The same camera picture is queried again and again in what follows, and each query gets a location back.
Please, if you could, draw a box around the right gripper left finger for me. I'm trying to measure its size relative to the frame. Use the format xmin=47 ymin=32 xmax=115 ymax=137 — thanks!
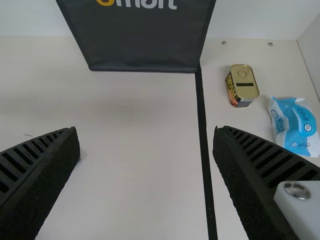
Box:
xmin=0 ymin=126 xmax=82 ymax=240

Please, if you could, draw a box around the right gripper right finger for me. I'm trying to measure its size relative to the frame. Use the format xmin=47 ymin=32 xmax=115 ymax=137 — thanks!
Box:
xmin=212 ymin=125 xmax=320 ymax=240

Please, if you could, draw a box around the black strip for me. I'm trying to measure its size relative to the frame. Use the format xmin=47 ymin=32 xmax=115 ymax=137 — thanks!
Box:
xmin=194 ymin=65 xmax=218 ymax=240

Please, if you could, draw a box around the blue white wipes pack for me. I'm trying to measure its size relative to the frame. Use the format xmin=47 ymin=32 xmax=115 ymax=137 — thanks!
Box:
xmin=267 ymin=96 xmax=320 ymax=159

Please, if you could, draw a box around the rectangular tin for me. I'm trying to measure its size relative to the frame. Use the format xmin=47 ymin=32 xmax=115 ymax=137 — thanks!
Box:
xmin=225 ymin=63 xmax=260 ymax=108

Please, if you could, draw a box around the dark grey bag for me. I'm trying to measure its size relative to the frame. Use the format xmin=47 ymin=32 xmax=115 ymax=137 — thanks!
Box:
xmin=55 ymin=0 xmax=217 ymax=75

